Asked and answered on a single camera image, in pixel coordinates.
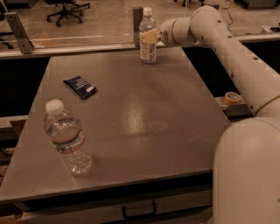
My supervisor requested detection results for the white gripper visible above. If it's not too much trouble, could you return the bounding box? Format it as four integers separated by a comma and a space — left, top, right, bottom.
139, 19, 175, 46

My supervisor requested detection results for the blue label plastic bottle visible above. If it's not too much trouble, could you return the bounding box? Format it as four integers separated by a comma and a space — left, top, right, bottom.
139, 7, 157, 64

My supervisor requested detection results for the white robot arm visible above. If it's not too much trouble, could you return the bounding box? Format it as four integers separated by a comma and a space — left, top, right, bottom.
138, 6, 280, 224

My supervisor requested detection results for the dark blue rxbar wrapper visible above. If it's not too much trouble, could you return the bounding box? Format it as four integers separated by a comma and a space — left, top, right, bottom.
63, 76, 97, 99

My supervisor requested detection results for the clear plastic water bottle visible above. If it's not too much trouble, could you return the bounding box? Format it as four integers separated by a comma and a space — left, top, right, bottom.
44, 99, 92, 176

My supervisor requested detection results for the black office chair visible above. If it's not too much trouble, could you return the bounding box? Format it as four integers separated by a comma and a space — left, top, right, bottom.
45, 0, 91, 27

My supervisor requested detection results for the orange tape roll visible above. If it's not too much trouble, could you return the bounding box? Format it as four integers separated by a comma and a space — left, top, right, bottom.
224, 92, 241, 105

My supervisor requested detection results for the grey table drawer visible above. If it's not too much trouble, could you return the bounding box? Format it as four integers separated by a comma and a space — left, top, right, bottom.
17, 190, 212, 224

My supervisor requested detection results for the middle metal bracket post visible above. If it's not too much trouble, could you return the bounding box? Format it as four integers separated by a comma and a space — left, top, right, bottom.
132, 7, 143, 47

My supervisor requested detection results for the metal bracket post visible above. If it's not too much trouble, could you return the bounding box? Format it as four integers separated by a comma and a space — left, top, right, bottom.
4, 12, 33, 54
132, 7, 143, 47

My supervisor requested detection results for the metal rail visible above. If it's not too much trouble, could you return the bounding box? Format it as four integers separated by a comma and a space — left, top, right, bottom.
0, 32, 280, 60

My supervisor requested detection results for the left metal bracket post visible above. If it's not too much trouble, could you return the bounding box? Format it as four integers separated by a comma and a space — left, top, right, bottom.
4, 12, 33, 54

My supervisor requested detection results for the black drawer handle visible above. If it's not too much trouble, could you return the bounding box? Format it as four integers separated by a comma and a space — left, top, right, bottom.
122, 201, 157, 220

